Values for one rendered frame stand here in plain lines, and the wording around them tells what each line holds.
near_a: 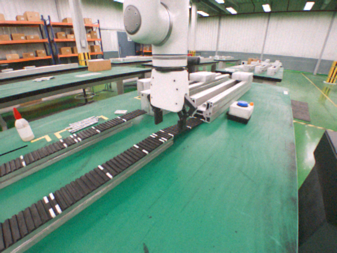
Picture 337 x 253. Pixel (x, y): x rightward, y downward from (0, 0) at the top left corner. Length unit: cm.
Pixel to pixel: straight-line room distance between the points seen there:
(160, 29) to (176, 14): 6
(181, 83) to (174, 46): 8
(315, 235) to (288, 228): 12
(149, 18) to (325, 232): 52
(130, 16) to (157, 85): 16
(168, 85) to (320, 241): 47
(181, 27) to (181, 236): 38
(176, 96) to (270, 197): 29
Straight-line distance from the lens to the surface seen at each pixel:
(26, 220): 33
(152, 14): 29
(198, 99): 61
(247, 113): 61
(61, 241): 32
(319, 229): 44
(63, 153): 48
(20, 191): 44
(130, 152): 37
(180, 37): 35
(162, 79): 36
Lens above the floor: 103
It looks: 28 degrees down
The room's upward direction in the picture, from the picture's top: straight up
